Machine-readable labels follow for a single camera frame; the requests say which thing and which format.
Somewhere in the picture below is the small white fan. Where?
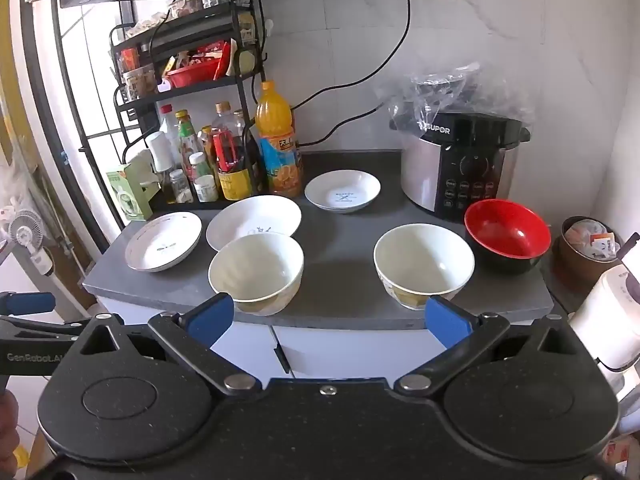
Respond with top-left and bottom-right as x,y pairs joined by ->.
7,207 -> 55,277

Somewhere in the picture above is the green cardboard box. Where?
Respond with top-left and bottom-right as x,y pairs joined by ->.
105,160 -> 162,222

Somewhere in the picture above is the person's left hand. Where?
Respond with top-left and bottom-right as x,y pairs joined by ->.
0,389 -> 21,461

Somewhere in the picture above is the clear plastic bag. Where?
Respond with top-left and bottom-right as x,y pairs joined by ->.
372,62 -> 536,136

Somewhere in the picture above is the brown bin with trash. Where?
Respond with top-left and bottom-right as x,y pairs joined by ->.
557,216 -> 623,296

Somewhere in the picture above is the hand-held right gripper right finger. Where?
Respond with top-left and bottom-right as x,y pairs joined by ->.
394,295 -> 576,398

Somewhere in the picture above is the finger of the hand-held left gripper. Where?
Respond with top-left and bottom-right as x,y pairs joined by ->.
0,291 -> 98,341

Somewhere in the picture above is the white plate chef hat print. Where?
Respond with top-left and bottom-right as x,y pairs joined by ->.
206,195 -> 303,252

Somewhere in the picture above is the clear jar white lid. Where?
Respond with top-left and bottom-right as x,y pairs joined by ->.
190,151 -> 219,203

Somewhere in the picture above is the black metal spice rack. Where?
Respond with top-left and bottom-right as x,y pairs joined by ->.
109,0 -> 271,211

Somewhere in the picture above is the black cooker power cord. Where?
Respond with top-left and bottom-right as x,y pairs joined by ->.
299,104 -> 396,148

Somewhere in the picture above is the white plate crossed utensils print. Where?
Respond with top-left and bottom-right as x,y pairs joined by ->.
304,170 -> 382,214

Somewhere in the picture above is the white base cabinet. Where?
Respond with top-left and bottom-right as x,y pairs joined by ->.
97,297 -> 556,381

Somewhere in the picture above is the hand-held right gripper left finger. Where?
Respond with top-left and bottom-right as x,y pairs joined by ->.
75,292 -> 263,396

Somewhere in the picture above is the silver electric pressure cooker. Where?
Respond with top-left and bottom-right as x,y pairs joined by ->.
390,112 -> 532,224

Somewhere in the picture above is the white ceramic bowl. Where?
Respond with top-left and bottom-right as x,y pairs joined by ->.
208,232 -> 305,317
373,223 -> 476,312

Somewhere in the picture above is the chili sauce bottle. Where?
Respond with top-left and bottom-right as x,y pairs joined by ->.
175,109 -> 206,181

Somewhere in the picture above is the dark sauce jug red handle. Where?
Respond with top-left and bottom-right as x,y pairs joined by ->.
211,101 -> 252,202

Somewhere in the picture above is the red plastic basket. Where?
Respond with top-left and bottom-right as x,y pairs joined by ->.
165,57 -> 226,89

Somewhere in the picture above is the white plate leaf print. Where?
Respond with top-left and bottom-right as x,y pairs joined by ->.
124,211 -> 203,274

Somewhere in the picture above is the orange juice bottle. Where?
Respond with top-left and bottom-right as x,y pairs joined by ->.
255,81 -> 304,198

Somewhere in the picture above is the clear shaker spice jar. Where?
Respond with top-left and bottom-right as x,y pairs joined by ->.
168,169 -> 193,204

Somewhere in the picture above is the red and black bowl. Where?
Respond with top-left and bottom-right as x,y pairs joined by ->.
464,199 -> 552,276

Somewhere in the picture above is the white electric kettle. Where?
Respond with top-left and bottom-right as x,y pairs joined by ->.
567,232 -> 640,371

